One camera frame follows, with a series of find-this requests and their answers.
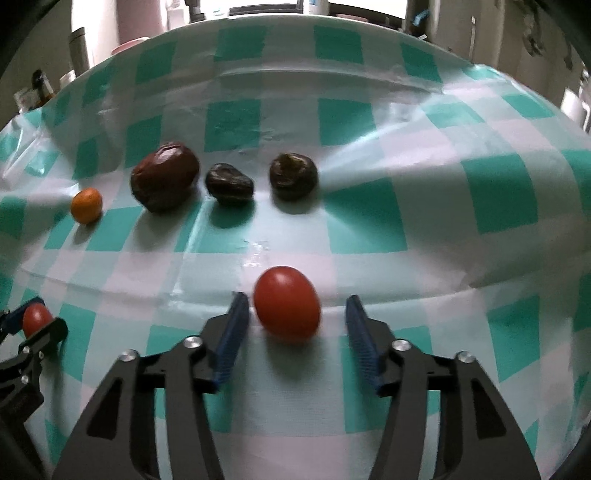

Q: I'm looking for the pink plastic container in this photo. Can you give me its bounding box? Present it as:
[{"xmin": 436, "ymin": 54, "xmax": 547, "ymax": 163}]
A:
[{"xmin": 113, "ymin": 0, "xmax": 156, "ymax": 55}]

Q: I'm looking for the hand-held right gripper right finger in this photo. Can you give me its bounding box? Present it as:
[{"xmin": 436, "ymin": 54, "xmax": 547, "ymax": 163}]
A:
[{"xmin": 345, "ymin": 295, "xmax": 541, "ymax": 480}]

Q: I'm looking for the small orange mandarin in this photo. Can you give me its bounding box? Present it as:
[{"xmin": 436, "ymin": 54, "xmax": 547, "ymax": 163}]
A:
[{"xmin": 71, "ymin": 188, "xmax": 103, "ymax": 225}]

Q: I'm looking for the green white checkered tablecloth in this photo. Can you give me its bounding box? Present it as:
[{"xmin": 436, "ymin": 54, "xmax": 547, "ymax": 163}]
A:
[{"xmin": 0, "ymin": 14, "xmax": 591, "ymax": 480}]

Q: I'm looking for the dark wrinkled dried fruit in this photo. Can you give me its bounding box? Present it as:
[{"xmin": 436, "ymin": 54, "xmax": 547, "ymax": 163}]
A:
[{"xmin": 205, "ymin": 162, "xmax": 255, "ymax": 206}]

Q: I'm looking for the steel thermos cup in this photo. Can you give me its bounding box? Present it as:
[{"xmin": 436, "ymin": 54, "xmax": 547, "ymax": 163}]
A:
[{"xmin": 69, "ymin": 26, "xmax": 89, "ymax": 75}]

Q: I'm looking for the dark glass bottle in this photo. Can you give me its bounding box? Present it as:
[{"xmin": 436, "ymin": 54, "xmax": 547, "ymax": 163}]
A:
[{"xmin": 31, "ymin": 69, "xmax": 57, "ymax": 105}]

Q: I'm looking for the dark round water chestnut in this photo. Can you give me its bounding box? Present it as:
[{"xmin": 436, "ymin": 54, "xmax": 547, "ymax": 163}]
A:
[{"xmin": 269, "ymin": 152, "xmax": 320, "ymax": 202}]

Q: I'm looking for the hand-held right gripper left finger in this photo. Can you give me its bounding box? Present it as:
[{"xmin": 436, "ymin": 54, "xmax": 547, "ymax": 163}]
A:
[{"xmin": 51, "ymin": 292, "xmax": 250, "ymax": 480}]

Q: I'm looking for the large red-brown jujube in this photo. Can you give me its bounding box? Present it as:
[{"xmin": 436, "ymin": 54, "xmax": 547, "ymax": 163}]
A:
[{"xmin": 130, "ymin": 141, "xmax": 201, "ymax": 213}]

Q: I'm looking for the red cherry tomato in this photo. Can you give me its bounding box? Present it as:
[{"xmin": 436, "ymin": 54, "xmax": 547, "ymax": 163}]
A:
[
  {"xmin": 253, "ymin": 266, "xmax": 321, "ymax": 343},
  {"xmin": 22, "ymin": 304, "xmax": 55, "ymax": 339}
]

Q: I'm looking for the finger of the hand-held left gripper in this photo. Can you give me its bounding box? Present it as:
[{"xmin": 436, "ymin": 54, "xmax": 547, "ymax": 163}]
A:
[
  {"xmin": 0, "ymin": 299, "xmax": 45, "ymax": 343},
  {"xmin": 0, "ymin": 318, "xmax": 69, "ymax": 403}
]

